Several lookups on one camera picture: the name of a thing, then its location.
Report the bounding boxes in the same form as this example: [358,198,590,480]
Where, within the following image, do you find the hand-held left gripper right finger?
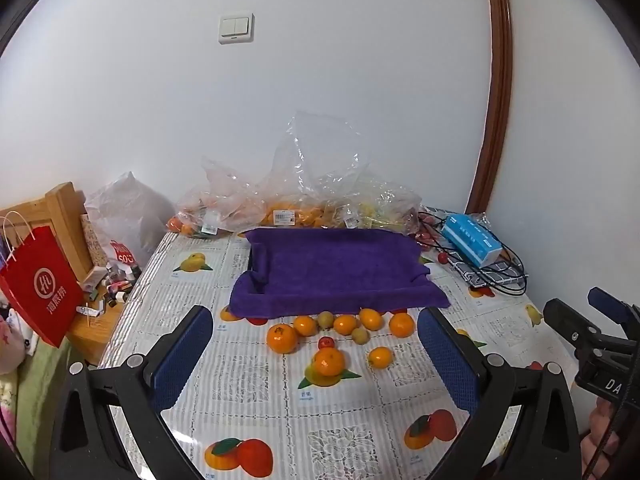
[417,306,583,480]

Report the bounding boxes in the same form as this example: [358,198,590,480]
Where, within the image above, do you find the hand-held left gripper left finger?
[50,305,215,480]

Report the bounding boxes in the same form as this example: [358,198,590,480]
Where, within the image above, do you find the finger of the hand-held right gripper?
[543,298,601,356]
[587,287,640,328]

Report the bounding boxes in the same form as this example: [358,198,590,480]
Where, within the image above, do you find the large mandarin with stem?
[266,323,300,355]

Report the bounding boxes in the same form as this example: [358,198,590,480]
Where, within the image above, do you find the purple towel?
[228,227,451,320]

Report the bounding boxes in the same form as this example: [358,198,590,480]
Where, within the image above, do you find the person's right hand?
[581,400,626,476]

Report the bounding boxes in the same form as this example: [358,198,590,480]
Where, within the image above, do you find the fruit print tablecloth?
[97,205,581,480]

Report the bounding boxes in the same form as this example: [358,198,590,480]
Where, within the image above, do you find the grey checkered pouch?
[447,255,528,288]

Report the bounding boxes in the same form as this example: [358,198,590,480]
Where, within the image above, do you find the wooden nightstand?
[65,280,133,366]

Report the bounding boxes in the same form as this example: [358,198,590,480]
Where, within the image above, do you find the pile of small cosmetic items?
[75,262,143,318]

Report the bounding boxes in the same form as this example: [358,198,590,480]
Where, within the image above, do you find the red and white packet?
[109,240,137,267]

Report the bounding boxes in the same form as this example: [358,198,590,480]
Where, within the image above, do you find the blue tissue box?
[441,213,503,268]

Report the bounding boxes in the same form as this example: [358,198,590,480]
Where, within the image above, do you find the patterned paper box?
[80,214,108,268]

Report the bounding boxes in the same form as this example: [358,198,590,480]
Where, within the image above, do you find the clear bag of mandarins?
[167,155,271,238]

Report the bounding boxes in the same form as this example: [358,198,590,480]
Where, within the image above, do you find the white plastic bag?
[85,171,176,268]

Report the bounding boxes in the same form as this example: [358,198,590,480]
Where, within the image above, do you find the green bedding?
[0,345,71,466]

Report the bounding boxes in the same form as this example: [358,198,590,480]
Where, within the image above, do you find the red paper bag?
[0,211,85,348]

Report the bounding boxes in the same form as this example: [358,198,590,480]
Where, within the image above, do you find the clear bag of yellow fruit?
[340,170,426,236]

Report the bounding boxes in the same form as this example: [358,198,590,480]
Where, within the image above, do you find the pink plush toy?
[0,305,38,376]

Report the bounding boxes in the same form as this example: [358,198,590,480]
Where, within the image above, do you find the tall clear bag with label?
[257,111,371,228]

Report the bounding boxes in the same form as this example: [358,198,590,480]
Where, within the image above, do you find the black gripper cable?
[582,390,633,478]

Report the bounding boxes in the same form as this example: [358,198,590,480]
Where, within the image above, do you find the brown wooden door frame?
[464,0,515,216]

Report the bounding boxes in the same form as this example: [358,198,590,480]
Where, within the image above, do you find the white light switch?
[218,12,255,45]

